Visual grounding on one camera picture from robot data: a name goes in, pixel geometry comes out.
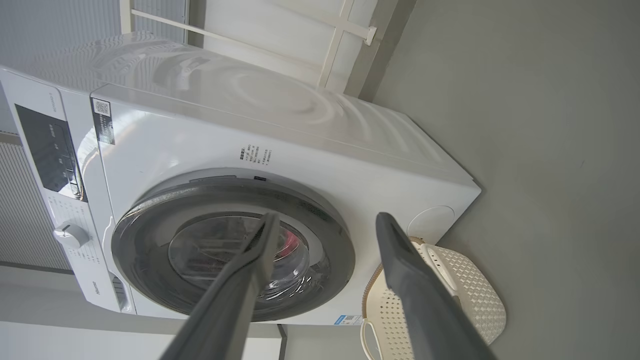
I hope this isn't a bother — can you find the cream perforated laundry basket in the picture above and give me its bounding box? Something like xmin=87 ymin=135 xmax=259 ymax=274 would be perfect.
xmin=360 ymin=236 xmax=507 ymax=360

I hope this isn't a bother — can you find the grey window blind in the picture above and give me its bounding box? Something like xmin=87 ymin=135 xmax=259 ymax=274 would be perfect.
xmin=0 ymin=134 xmax=72 ymax=271
xmin=0 ymin=0 xmax=189 ymax=68

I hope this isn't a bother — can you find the cream white metal railing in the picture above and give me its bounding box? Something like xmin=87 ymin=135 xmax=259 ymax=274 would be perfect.
xmin=119 ymin=0 xmax=378 ymax=91

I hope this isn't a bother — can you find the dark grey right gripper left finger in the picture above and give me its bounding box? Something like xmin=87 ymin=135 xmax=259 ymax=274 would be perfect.
xmin=160 ymin=212 xmax=281 ymax=360

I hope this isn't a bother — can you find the red cloth garment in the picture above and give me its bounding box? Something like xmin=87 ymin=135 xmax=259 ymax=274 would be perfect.
xmin=281 ymin=229 xmax=302 ymax=260

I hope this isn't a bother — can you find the round grey washing machine door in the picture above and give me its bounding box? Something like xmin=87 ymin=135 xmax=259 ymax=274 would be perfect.
xmin=111 ymin=176 xmax=356 ymax=322

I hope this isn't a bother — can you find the white washing machine control knob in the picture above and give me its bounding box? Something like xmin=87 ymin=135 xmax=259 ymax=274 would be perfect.
xmin=53 ymin=223 xmax=91 ymax=249

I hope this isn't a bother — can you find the white Hisense washing machine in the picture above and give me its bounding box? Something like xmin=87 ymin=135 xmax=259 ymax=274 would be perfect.
xmin=0 ymin=31 xmax=482 ymax=326

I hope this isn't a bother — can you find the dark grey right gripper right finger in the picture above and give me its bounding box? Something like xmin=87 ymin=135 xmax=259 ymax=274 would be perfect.
xmin=376 ymin=212 xmax=496 ymax=360

